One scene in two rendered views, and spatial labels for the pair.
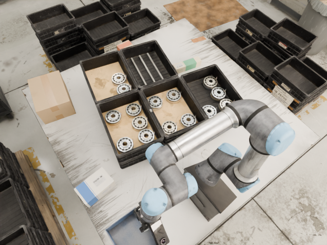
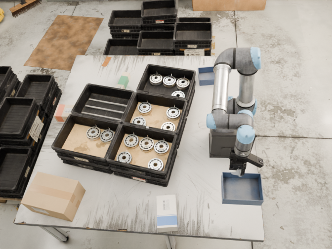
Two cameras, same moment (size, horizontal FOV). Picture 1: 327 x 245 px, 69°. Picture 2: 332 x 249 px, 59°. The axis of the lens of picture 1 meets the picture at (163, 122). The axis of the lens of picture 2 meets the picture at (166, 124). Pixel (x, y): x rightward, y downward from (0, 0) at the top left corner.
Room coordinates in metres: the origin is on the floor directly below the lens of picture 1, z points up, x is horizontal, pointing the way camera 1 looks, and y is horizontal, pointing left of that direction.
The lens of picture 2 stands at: (-0.16, 0.71, 2.56)
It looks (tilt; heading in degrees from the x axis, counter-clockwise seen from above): 55 degrees down; 321
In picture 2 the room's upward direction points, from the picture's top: 7 degrees counter-clockwise
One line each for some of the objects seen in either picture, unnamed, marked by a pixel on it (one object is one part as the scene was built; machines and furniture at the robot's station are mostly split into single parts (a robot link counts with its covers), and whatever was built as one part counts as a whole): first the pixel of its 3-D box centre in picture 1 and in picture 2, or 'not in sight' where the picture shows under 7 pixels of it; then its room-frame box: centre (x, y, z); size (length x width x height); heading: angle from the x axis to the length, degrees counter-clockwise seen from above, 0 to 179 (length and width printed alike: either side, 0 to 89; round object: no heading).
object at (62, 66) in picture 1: (77, 64); (13, 172); (1.75, 0.98, 0.26); 0.40 x 0.30 x 0.23; 130
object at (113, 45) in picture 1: (114, 48); (36, 128); (1.88, 0.59, 0.41); 0.31 x 0.02 x 0.16; 130
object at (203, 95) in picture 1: (210, 95); (167, 86); (1.03, -0.31, 0.87); 0.40 x 0.30 x 0.11; 30
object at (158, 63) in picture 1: (148, 68); (105, 106); (1.23, 0.15, 0.87); 0.40 x 0.30 x 0.11; 30
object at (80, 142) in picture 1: (164, 134); (153, 148); (0.95, -0.02, 0.35); 1.60 x 1.60 x 0.70; 40
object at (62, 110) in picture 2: (127, 51); (66, 113); (1.52, 0.36, 0.74); 0.16 x 0.12 x 0.07; 40
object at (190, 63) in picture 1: (187, 65); (122, 84); (1.42, -0.15, 0.73); 0.24 x 0.06 x 0.06; 120
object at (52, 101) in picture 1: (52, 96); (54, 196); (0.95, 0.81, 0.78); 0.30 x 0.22 x 0.16; 31
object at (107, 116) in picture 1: (113, 116); (124, 158); (0.79, 0.33, 0.86); 0.10 x 0.10 x 0.01
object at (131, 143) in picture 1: (124, 144); (155, 165); (0.60, 0.22, 0.86); 0.10 x 0.10 x 0.01
